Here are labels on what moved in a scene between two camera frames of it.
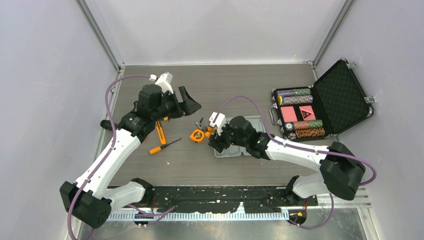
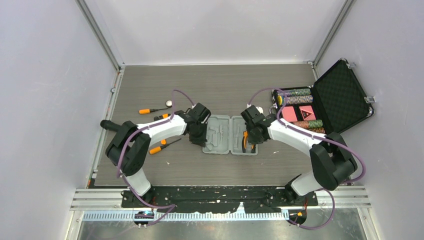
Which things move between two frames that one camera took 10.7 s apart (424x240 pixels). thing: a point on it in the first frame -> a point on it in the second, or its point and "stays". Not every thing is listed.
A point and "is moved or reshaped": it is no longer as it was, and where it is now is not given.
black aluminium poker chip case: (335, 102) stays
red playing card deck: (288, 114) stays
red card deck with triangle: (307, 113) stays
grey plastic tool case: (234, 151) is moved or reshaped
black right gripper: (215, 140) -> (252, 141)
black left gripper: (188, 106) -> (202, 140)
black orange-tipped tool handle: (107, 125) stays
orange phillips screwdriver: (158, 148) stays
